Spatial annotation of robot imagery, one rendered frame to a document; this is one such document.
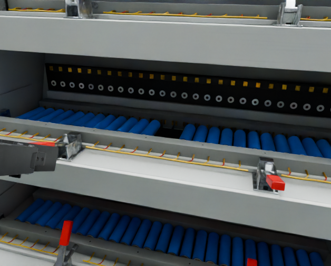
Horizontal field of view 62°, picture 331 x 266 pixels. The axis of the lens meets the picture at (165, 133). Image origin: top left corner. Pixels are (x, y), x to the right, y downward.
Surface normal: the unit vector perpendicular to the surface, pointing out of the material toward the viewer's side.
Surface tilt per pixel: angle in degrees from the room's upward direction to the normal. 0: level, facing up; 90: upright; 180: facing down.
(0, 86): 90
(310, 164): 108
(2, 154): 92
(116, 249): 19
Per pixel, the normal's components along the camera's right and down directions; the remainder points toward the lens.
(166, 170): 0.03, -0.92
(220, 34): -0.24, 0.37
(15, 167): 0.99, 0.14
